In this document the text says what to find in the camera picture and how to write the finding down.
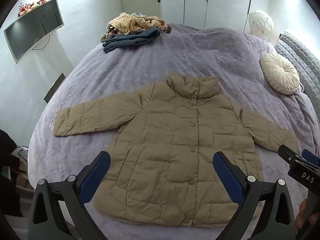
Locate round cream cushion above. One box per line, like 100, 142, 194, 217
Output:
260, 52, 300, 95

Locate folded blue jeans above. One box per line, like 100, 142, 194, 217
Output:
102, 27, 162, 53

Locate beige puffer jacket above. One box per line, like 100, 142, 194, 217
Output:
53, 71, 298, 228

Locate black wall panel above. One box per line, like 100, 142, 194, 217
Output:
44, 72, 66, 103

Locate person's right hand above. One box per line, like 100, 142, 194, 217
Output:
294, 197, 320, 235

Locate white wardrobe doors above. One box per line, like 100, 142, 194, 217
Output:
160, 0, 273, 33

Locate grey quilted headboard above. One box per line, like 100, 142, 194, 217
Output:
275, 31, 320, 100

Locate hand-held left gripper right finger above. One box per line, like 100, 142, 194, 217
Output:
212, 151, 297, 240

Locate white fan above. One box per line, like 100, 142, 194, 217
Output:
247, 10, 274, 37

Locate artificial flower decoration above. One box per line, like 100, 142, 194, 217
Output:
18, 0, 47, 18

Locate striped beige clothes pile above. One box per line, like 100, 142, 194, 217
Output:
107, 12, 167, 36

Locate television cable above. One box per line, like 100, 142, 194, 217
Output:
32, 34, 51, 51

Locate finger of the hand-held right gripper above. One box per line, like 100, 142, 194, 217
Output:
301, 149, 320, 167
278, 144, 302, 166

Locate dark clothing pile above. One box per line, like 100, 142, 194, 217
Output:
0, 129, 28, 218

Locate wall-mounted white television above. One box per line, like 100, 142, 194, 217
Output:
3, 0, 64, 64

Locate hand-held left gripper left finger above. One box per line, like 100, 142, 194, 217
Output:
27, 151, 111, 240

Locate purple fluffy bed blanket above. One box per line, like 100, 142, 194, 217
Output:
26, 22, 320, 240

